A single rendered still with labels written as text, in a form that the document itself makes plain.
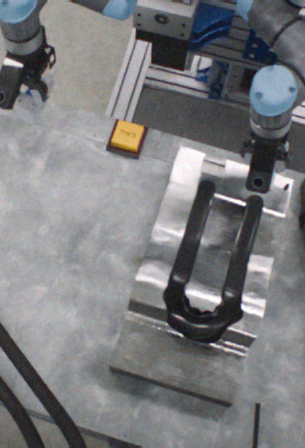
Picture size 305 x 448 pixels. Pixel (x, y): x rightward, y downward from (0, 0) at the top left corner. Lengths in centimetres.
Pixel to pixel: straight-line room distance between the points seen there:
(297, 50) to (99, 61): 158
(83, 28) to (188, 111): 65
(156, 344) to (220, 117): 114
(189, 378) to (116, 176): 49
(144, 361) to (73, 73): 152
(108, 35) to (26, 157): 124
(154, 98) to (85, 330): 111
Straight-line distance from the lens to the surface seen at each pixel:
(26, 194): 161
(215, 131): 236
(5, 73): 140
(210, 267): 144
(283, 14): 126
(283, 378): 152
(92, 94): 265
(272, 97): 117
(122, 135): 162
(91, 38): 279
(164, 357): 143
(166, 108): 239
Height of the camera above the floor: 226
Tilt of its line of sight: 70 degrees down
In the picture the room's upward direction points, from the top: straight up
